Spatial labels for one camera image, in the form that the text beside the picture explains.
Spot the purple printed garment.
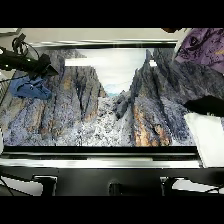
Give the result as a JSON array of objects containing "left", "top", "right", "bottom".
[{"left": 174, "top": 28, "right": 224, "bottom": 76}]

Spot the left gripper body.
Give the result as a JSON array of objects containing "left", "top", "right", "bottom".
[{"left": 31, "top": 53, "right": 60, "bottom": 81}]

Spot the black garment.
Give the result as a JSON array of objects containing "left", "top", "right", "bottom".
[{"left": 182, "top": 95, "right": 224, "bottom": 118}]

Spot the blue garment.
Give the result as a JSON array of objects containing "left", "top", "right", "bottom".
[{"left": 7, "top": 75, "right": 53, "bottom": 101}]

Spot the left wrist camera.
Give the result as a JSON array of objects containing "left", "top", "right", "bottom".
[{"left": 11, "top": 32, "right": 28, "bottom": 57}]

